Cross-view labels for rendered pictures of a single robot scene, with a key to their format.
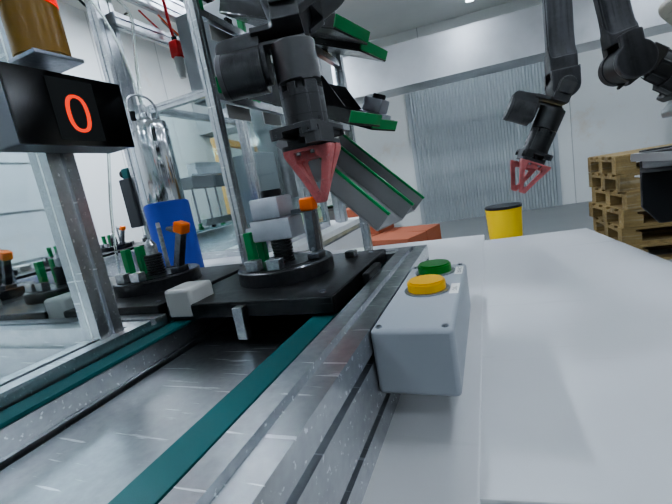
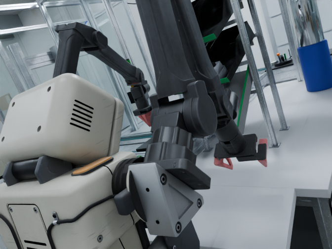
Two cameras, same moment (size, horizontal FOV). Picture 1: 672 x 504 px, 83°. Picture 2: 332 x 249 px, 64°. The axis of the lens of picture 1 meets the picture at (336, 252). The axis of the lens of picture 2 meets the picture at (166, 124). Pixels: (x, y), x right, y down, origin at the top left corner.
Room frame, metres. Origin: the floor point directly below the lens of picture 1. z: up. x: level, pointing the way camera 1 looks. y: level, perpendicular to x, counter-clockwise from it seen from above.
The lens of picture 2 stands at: (1.01, -1.18, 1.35)
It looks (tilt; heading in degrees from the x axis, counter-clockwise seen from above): 13 degrees down; 109
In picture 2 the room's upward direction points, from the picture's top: 21 degrees counter-clockwise
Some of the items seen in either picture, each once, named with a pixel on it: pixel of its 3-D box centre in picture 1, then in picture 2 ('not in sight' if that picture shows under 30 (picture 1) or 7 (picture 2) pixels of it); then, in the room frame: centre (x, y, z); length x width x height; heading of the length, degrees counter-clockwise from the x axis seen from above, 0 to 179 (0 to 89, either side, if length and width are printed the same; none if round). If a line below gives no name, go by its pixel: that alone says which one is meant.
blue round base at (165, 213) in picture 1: (175, 238); (316, 65); (1.42, 0.58, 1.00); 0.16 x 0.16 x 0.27
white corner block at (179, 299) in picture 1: (190, 299); not in sight; (0.50, 0.20, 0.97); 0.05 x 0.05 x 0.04; 67
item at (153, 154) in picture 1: (152, 149); (304, 10); (1.42, 0.58, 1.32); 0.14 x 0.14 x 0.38
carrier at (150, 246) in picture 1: (153, 261); not in sight; (0.65, 0.31, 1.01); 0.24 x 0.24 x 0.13; 67
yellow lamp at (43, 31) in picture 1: (36, 34); not in sight; (0.43, 0.26, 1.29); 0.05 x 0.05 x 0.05
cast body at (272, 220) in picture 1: (269, 215); not in sight; (0.56, 0.09, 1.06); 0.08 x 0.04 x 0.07; 67
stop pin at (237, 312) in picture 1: (242, 322); not in sight; (0.44, 0.13, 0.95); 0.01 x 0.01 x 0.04; 67
